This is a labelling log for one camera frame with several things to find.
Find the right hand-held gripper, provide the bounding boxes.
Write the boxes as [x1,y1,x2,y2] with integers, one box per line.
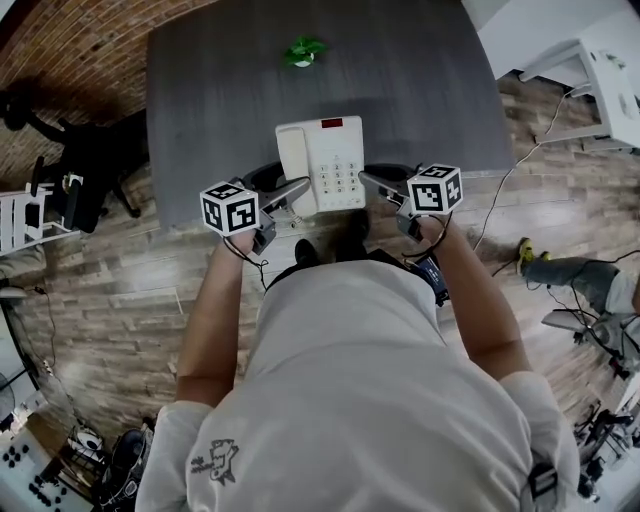
[357,162,464,242]

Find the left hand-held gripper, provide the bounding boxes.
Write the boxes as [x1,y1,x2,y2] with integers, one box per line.
[199,162,310,255]

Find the white telephone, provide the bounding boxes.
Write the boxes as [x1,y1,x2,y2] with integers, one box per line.
[274,115,367,217]

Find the person's left forearm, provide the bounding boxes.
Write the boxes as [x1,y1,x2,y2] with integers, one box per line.
[175,232,266,406]

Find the person's right forearm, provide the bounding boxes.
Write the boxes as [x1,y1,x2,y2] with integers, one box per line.
[417,212,532,379]

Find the person's right black shoe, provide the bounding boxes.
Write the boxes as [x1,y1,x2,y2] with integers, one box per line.
[333,209,372,264]

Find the person's black shoe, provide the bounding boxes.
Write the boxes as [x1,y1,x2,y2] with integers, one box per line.
[333,209,372,264]
[293,238,320,269]

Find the person's left black shoe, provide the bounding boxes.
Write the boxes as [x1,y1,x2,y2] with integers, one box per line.
[293,238,320,269]

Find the person's black trousers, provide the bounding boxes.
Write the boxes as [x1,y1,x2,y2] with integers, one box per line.
[264,247,441,291]

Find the black waist-mounted box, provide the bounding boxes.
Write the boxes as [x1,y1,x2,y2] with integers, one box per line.
[410,254,451,307]

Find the small green potted plant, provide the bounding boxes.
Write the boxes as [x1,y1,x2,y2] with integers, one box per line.
[283,35,330,69]

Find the black office chair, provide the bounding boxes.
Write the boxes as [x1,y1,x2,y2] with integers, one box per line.
[29,99,151,234]

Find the person's white shirt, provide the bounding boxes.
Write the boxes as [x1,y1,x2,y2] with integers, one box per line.
[134,259,581,512]

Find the white desk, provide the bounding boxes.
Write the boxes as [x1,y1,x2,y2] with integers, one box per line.
[519,24,640,154]

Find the white step stool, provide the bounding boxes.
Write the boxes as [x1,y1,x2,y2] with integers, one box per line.
[0,182,81,257]

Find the black bag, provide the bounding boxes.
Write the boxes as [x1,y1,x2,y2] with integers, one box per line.
[0,94,46,134]

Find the long white cable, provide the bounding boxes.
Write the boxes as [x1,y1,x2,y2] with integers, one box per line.
[472,87,586,251]

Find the black strap buckle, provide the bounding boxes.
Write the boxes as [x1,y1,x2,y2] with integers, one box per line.
[527,462,559,501]

